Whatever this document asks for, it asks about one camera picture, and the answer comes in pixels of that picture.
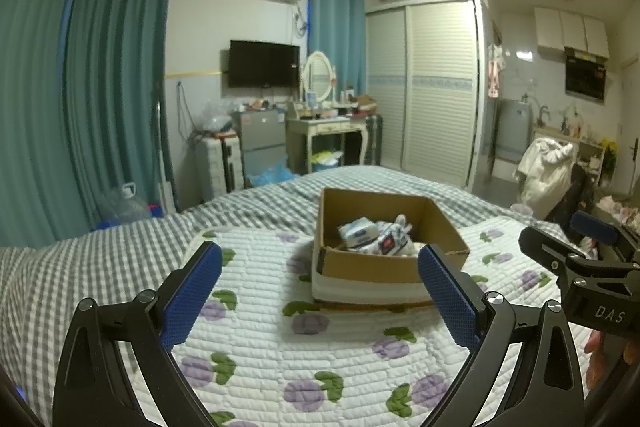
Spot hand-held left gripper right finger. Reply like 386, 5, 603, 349
417, 244, 587, 427

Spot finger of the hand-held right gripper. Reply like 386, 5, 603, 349
571, 211, 640, 253
518, 226, 640, 295

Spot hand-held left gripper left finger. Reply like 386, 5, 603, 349
52, 241, 224, 427

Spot brown cardboard box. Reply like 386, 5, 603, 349
311, 188, 471, 309

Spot blue white soft packet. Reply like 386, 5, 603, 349
338, 217, 381, 251

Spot person's right hand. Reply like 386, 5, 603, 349
585, 329, 632, 390

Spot kitchen counter shelf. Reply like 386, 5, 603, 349
532, 124, 609, 188

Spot grey checkered bed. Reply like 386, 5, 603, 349
0, 165, 552, 427

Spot clear water jug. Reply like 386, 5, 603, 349
97, 182, 154, 229

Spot quilted floral mat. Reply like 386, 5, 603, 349
170, 216, 601, 427

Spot white suitcase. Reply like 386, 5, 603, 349
195, 132, 244, 203

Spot grey washing machine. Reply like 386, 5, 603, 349
492, 98, 534, 163

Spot white pole stand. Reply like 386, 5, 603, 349
155, 99, 176, 213

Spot blue plastic bag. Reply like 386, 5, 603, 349
247, 162, 301, 188

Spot black range hood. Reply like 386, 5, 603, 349
565, 48, 609, 100

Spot silver mini fridge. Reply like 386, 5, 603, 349
232, 109, 289, 188

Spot clear plastic bag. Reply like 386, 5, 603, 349
202, 102, 236, 133

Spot dark suitcase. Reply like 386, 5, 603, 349
364, 114, 385, 166

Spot hanging pink white clothes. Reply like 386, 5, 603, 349
487, 44, 506, 98

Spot yellow bag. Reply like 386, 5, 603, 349
310, 150, 344, 173

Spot white louvered wardrobe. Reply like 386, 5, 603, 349
365, 0, 489, 188

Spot white dressing table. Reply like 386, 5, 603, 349
286, 104, 379, 174

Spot large teal curtain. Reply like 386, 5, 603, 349
0, 0, 179, 249

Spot white oval vanity mirror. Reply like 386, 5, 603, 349
300, 51, 339, 104

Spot light blue window curtain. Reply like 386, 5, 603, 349
306, 0, 369, 100

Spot black wall cables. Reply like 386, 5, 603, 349
176, 81, 201, 143

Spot white kitchen wall cabinets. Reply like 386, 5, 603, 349
532, 7, 611, 58

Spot black wall television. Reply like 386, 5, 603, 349
227, 39, 301, 90

